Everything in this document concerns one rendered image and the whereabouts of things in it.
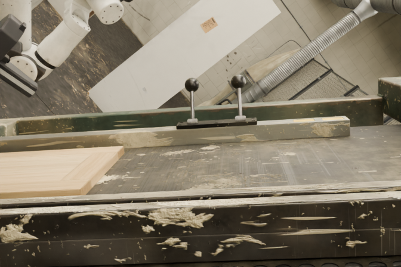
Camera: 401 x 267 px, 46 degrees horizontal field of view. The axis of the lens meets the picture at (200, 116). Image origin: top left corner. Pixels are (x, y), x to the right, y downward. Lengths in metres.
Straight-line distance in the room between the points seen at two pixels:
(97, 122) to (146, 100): 3.42
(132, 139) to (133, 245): 0.63
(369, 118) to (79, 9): 0.86
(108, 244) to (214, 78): 8.71
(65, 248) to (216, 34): 4.20
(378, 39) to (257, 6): 5.26
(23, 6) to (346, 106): 0.91
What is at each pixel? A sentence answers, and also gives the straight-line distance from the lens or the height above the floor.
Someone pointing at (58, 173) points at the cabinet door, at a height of 1.16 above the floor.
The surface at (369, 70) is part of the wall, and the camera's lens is 9.75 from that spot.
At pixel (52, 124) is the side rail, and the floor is 0.99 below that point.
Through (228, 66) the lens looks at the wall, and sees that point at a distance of 9.22.
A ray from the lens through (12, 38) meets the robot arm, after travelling 0.61.
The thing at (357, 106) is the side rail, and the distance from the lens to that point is 1.42.
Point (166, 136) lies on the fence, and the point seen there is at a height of 1.31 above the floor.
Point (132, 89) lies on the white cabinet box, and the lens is 4.86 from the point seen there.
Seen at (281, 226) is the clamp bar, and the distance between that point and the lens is 0.56.
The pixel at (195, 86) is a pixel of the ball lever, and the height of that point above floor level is 1.44.
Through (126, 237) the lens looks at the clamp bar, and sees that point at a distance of 0.58.
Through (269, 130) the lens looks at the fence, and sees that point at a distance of 1.15.
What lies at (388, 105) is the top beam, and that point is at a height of 1.82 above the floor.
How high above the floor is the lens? 1.61
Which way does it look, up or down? 10 degrees down
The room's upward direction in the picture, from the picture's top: 53 degrees clockwise
